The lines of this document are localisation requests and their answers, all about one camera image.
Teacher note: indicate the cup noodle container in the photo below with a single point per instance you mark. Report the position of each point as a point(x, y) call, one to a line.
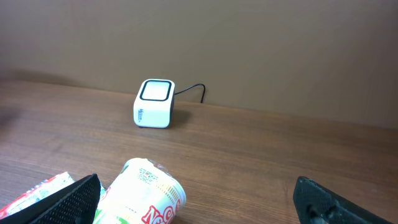
point(143, 192)

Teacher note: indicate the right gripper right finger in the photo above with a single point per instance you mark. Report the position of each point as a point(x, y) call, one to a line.
point(316, 204)

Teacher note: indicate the white barcode scanner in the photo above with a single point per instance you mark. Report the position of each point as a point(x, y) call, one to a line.
point(154, 104)

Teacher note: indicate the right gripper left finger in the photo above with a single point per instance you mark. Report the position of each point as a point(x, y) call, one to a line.
point(62, 205)

